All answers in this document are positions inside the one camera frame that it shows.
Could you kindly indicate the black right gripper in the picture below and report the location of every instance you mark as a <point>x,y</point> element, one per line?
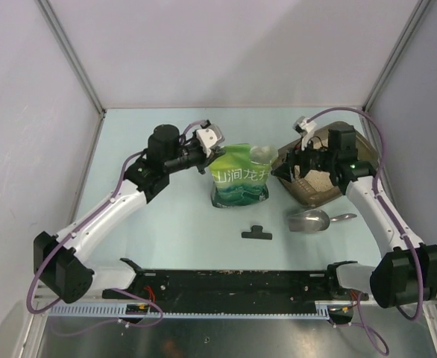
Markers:
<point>294,158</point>

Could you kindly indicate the metal scoop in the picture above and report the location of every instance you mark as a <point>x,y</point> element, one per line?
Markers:
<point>316,220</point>

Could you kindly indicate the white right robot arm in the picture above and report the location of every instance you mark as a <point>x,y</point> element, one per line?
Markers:
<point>407,271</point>

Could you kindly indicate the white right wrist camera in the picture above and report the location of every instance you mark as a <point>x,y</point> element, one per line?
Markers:
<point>306,129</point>

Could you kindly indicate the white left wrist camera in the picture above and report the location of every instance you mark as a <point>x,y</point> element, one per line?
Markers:
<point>209,138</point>

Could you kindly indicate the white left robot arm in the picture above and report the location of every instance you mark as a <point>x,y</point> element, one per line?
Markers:
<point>61,261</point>

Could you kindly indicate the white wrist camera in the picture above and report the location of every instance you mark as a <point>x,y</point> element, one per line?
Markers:
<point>306,129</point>
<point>209,138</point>

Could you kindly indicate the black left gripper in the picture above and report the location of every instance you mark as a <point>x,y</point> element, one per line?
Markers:
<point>205,161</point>

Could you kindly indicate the black bag clip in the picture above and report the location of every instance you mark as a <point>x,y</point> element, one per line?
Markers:
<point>256,232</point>

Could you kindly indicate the green litter bag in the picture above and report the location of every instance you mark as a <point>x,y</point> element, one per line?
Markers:
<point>240,175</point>

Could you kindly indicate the beige cat litter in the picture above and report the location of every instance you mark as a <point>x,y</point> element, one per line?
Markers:
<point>316,182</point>

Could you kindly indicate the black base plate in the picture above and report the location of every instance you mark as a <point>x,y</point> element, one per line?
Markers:
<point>167,283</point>

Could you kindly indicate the white slotted cable duct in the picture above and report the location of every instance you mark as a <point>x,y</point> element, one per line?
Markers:
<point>254,309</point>

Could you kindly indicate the brown plastic litter box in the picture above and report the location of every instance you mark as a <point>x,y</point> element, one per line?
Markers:
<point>365,152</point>

